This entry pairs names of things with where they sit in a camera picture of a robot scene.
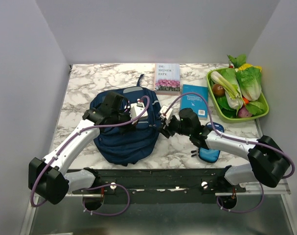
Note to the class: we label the white book with pink roses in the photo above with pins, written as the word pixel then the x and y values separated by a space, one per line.
pixel 167 79

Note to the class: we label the navy blue student backpack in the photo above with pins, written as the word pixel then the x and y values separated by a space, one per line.
pixel 128 148

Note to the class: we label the black binder clip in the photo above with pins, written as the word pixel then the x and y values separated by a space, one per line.
pixel 194 153

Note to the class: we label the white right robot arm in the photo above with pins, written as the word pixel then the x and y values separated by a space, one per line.
pixel 266 163

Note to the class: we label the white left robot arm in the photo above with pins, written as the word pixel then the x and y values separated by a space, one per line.
pixel 65 156

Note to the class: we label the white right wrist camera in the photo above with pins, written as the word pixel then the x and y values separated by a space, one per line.
pixel 166 114

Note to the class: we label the white green bok choy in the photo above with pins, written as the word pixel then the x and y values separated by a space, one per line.
pixel 232 100

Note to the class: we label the black mounting rail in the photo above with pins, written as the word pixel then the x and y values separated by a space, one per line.
pixel 115 186

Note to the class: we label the green plastic vegetable tray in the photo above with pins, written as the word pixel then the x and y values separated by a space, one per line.
pixel 258 108

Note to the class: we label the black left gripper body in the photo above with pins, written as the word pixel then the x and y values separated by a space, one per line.
pixel 121 118

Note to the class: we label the green lettuce head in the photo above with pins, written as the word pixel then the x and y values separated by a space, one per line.
pixel 249 81

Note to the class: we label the brown round fruit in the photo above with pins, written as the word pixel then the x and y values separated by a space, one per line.
pixel 218 90

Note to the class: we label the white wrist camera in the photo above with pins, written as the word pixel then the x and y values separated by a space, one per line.
pixel 166 114
pixel 136 109

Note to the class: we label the teal blue hardcover book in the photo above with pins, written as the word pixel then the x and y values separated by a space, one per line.
pixel 193 101

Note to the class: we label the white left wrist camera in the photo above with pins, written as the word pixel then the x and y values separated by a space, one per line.
pixel 136 109

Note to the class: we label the blue pencil case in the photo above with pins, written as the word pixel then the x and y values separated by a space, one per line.
pixel 210 155

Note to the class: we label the aluminium frame rail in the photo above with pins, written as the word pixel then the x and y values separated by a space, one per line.
pixel 28 220

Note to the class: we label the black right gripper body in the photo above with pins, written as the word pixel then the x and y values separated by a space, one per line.
pixel 175 126

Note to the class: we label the purple onion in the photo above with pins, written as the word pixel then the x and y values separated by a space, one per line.
pixel 244 113

